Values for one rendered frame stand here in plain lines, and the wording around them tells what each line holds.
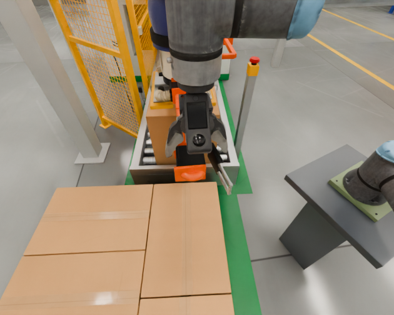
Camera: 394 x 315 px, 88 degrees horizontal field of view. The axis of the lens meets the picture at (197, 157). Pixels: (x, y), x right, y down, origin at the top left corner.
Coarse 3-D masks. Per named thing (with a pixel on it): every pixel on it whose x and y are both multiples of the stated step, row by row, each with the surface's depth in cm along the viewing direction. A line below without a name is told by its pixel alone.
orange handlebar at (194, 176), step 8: (224, 40) 109; (232, 48) 99; (224, 56) 94; (232, 56) 95; (176, 96) 70; (176, 104) 65; (176, 112) 64; (184, 136) 56; (184, 176) 47; (192, 176) 46; (200, 176) 47
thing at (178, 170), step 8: (184, 144) 51; (176, 152) 49; (184, 152) 49; (176, 160) 48; (184, 160) 48; (192, 160) 48; (200, 160) 48; (176, 168) 46; (184, 168) 46; (192, 168) 46; (200, 168) 46; (176, 176) 48
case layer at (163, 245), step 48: (96, 192) 123; (144, 192) 123; (192, 192) 123; (48, 240) 104; (96, 240) 104; (144, 240) 104; (192, 240) 104; (48, 288) 89; (96, 288) 89; (144, 288) 89; (192, 288) 89
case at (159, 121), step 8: (216, 104) 116; (152, 112) 110; (160, 112) 110; (168, 112) 110; (216, 112) 110; (152, 120) 110; (160, 120) 110; (168, 120) 110; (152, 128) 114; (160, 128) 114; (168, 128) 114; (152, 136) 118; (160, 136) 119; (152, 144) 123; (160, 144) 123; (216, 144) 125; (160, 152) 128; (160, 160) 134; (168, 160) 134; (208, 160) 135
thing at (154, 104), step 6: (156, 72) 107; (162, 72) 101; (156, 90) 95; (162, 90) 91; (168, 90) 95; (150, 102) 89; (156, 102) 88; (162, 102) 88; (168, 102) 88; (150, 108) 88; (156, 108) 88; (162, 108) 88; (168, 108) 89
